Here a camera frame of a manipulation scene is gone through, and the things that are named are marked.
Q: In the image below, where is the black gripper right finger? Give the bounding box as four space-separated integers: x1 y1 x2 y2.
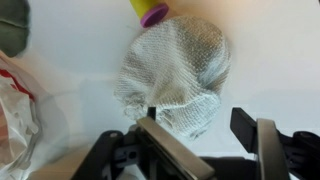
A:
229 107 320 180

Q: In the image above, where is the pink white crumpled cloth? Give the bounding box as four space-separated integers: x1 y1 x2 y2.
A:
0 49 71 174

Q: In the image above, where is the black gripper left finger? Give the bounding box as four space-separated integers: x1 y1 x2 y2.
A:
71 106 216 180

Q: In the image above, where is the white towel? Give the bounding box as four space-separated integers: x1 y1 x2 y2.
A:
113 15 232 141

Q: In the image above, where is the yellow container with purple lid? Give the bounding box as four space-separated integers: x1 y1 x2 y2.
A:
129 0 170 29

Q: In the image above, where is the grey green cloth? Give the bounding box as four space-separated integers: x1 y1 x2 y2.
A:
0 0 31 58

